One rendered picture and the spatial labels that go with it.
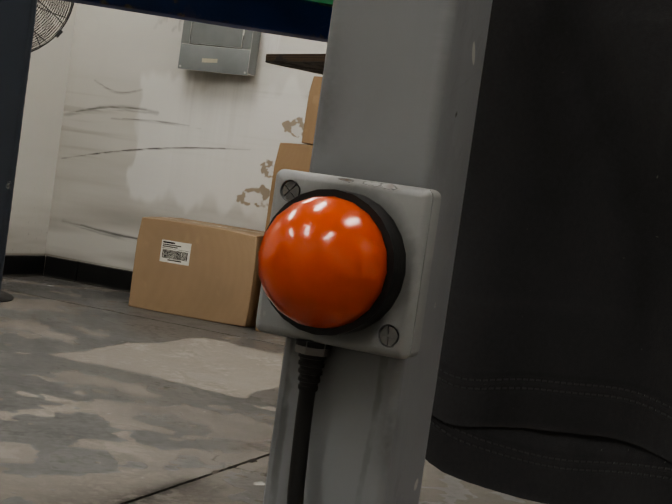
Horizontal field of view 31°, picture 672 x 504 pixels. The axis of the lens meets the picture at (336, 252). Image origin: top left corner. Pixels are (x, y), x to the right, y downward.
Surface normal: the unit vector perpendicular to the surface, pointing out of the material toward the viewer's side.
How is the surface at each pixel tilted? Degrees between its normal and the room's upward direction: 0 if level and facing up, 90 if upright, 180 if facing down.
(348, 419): 90
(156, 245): 90
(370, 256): 81
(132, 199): 90
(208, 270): 90
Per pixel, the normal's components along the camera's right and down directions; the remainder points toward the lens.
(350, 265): 0.44, -0.05
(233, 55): -0.39, 0.00
